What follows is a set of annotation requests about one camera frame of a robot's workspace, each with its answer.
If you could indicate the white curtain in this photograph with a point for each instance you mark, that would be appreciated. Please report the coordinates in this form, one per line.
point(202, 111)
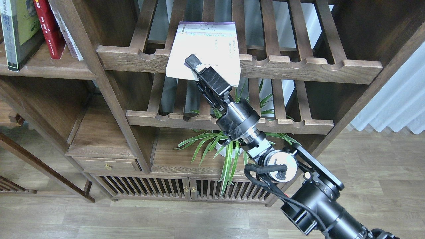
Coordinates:
point(400, 103)

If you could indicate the white plant pot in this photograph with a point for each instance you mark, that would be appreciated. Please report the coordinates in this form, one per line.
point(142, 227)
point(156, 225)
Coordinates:
point(223, 151)

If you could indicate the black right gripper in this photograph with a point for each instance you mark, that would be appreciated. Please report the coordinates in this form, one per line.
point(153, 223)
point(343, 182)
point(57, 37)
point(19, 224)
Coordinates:
point(239, 119)

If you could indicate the white upright book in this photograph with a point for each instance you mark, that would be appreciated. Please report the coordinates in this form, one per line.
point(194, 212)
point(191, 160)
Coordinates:
point(74, 51)

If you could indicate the green and black book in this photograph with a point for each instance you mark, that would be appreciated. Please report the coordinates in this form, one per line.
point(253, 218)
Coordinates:
point(21, 31)

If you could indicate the dark wooden bookshelf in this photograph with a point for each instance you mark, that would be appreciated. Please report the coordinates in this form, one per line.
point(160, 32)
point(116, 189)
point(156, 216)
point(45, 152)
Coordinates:
point(326, 59)

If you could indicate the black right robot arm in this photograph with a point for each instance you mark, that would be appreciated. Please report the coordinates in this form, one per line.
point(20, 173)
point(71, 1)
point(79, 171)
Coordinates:
point(308, 190)

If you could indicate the white paperback book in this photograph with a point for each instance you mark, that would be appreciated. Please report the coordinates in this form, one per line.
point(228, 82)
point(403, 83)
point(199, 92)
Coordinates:
point(214, 44)

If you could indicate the red paperback book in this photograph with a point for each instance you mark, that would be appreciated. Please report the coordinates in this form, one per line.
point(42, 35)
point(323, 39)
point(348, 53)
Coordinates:
point(52, 33)

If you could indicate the green spider plant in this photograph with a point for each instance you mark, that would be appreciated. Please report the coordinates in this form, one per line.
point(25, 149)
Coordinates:
point(207, 139)

